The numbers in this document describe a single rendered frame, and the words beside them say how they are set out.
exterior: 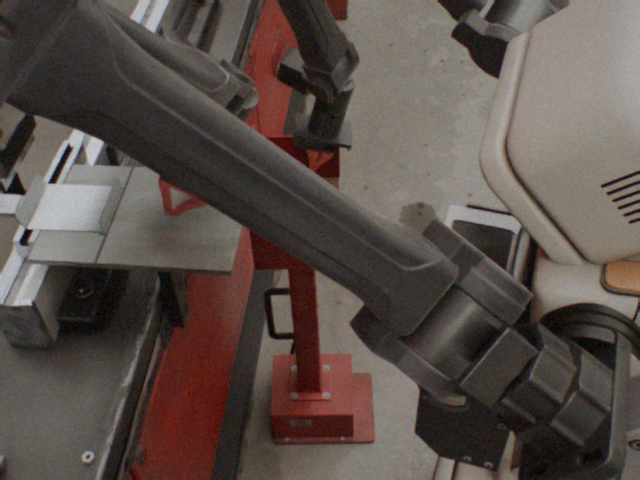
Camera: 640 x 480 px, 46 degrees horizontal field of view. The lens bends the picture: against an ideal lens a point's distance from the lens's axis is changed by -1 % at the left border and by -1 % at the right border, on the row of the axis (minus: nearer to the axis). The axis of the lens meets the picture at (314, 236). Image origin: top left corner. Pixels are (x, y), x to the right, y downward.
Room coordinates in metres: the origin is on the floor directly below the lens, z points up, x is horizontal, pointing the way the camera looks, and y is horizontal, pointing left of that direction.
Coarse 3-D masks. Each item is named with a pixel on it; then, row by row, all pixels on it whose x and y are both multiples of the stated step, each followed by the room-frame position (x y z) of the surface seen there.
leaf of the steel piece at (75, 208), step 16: (48, 192) 0.76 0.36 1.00; (64, 192) 0.76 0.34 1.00; (80, 192) 0.75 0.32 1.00; (96, 192) 0.75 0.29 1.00; (112, 192) 0.73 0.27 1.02; (48, 208) 0.73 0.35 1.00; (64, 208) 0.72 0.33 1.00; (80, 208) 0.72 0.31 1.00; (96, 208) 0.72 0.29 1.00; (112, 208) 0.72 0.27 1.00; (32, 224) 0.70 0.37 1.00; (48, 224) 0.70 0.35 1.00; (64, 224) 0.69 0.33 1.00; (80, 224) 0.69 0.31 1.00; (96, 224) 0.69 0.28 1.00
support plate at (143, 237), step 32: (128, 192) 0.75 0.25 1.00; (160, 192) 0.75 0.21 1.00; (128, 224) 0.69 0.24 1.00; (160, 224) 0.69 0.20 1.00; (192, 224) 0.68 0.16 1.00; (224, 224) 0.68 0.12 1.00; (32, 256) 0.64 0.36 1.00; (64, 256) 0.64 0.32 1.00; (96, 256) 0.64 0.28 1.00; (128, 256) 0.63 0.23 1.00; (160, 256) 0.63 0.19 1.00; (192, 256) 0.63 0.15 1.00; (224, 256) 0.63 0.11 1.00
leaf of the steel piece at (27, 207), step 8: (40, 176) 0.78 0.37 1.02; (32, 184) 0.75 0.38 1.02; (40, 184) 0.76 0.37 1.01; (32, 192) 0.74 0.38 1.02; (40, 192) 0.75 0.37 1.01; (24, 200) 0.72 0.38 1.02; (32, 200) 0.73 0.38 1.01; (24, 208) 0.71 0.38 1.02; (32, 208) 0.72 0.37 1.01; (16, 216) 0.69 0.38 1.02; (24, 216) 0.70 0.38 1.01; (24, 224) 0.69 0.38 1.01
